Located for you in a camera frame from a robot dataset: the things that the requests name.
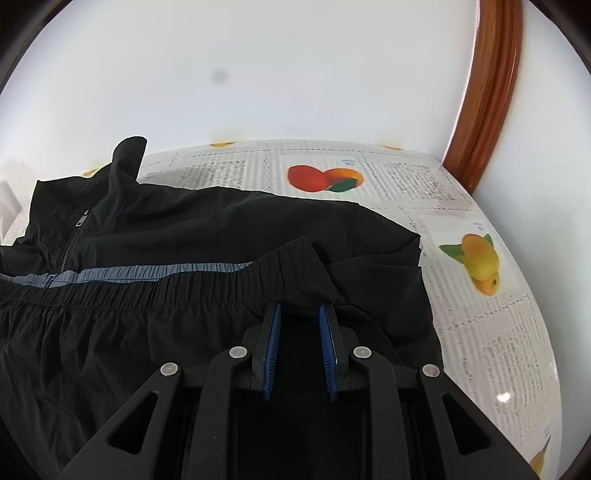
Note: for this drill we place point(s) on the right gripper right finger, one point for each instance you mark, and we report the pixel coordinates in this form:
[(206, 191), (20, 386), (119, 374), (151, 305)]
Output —
[(387, 421)]

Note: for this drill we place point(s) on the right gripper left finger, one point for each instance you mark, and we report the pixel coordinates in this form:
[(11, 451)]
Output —
[(175, 426)]

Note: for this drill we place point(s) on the black white blue jacket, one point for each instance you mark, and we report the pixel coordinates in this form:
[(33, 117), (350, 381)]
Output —
[(114, 278)]

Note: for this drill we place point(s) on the fruit print tablecloth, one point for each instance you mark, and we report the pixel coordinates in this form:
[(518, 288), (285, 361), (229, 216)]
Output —
[(496, 345)]

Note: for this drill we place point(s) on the white plastic shopping bag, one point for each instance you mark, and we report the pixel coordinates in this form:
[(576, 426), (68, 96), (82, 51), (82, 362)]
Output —
[(18, 183)]

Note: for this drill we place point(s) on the brown wooden door frame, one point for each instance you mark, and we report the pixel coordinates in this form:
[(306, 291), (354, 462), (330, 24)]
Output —
[(490, 88)]

